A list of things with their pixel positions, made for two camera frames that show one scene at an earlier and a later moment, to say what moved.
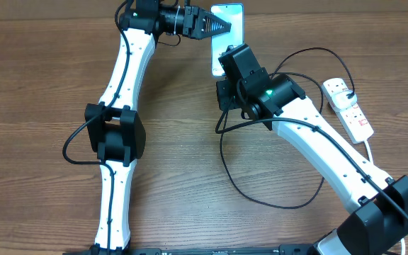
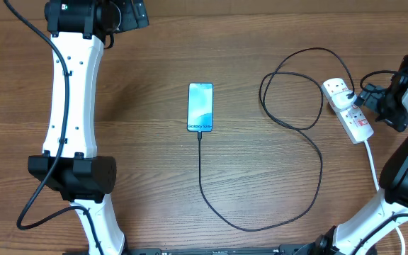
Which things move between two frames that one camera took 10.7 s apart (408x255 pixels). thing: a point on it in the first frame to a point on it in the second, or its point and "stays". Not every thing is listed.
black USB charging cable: (277, 73) to (286, 125)
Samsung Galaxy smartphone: (234, 13) to (200, 107)
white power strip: (354, 122) stays
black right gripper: (225, 103) to (372, 101)
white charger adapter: (341, 100) stays
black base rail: (306, 249) stays
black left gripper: (195, 23) to (131, 22)
